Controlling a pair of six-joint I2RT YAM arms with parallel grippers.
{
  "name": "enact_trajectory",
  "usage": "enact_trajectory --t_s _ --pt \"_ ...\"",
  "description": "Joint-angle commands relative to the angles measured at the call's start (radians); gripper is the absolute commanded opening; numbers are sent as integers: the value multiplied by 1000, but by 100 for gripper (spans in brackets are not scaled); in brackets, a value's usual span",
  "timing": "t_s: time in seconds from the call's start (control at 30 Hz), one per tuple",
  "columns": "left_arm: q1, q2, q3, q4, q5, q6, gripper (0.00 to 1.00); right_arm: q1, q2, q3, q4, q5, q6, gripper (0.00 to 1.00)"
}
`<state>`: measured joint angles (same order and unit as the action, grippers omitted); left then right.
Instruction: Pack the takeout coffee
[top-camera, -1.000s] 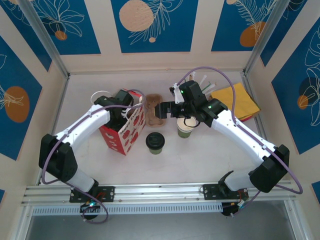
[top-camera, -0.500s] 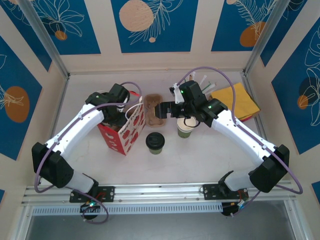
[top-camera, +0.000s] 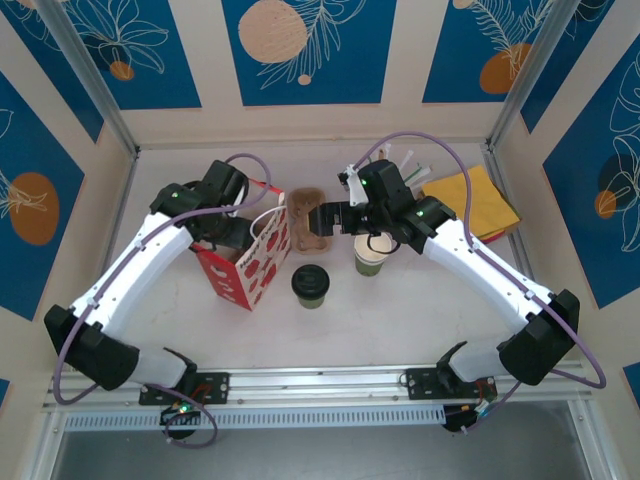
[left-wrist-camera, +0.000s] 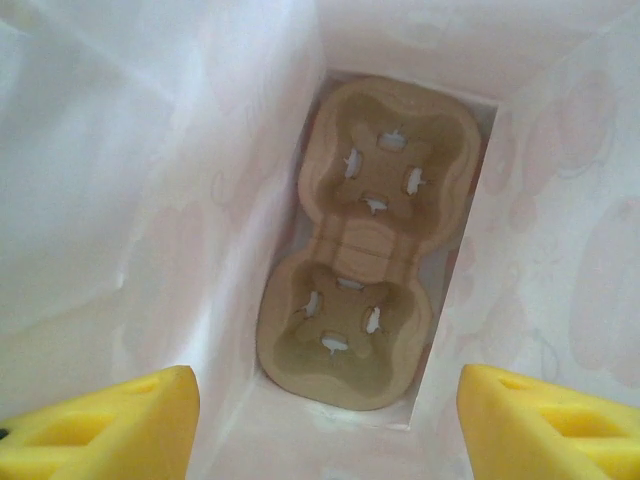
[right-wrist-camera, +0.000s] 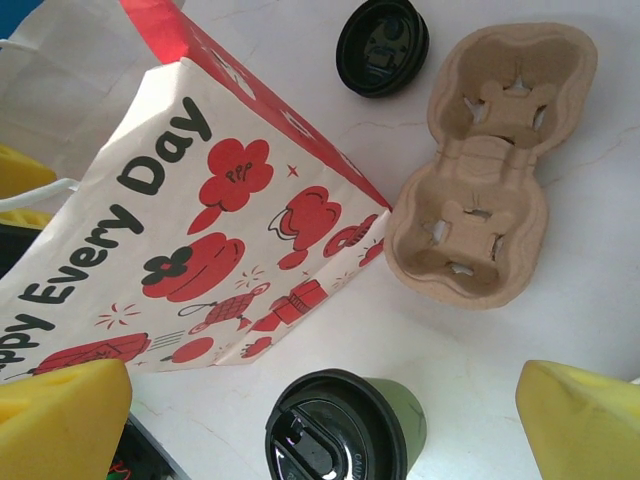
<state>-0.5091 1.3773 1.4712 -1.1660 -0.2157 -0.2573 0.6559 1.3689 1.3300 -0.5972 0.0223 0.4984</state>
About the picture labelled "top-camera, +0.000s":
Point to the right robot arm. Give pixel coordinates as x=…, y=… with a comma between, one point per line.
x=480, y=270

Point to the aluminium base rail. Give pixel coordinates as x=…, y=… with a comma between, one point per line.
x=320, y=385

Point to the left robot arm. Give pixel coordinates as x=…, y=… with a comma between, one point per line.
x=135, y=265

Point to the green paper cup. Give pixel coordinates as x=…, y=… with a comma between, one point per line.
x=370, y=265
x=311, y=302

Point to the aluminium frame post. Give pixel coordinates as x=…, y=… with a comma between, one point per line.
x=530, y=65
x=90, y=70

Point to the yellow paper napkin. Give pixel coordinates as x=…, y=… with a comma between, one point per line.
x=480, y=200

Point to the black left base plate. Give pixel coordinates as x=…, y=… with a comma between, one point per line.
x=215, y=387

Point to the small circuit board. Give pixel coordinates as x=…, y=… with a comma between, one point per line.
x=180, y=412
x=457, y=420

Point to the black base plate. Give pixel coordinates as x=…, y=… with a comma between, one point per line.
x=420, y=385
x=215, y=387

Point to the brown paper straw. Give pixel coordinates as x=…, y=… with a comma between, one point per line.
x=380, y=156

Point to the red printed paper bag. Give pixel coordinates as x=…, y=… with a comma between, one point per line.
x=265, y=260

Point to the coloured paper napkin stack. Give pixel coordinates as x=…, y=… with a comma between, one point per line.
x=495, y=235

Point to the black plastic cup lid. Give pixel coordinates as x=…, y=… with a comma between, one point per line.
x=310, y=280

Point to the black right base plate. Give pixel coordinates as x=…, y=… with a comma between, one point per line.
x=420, y=385

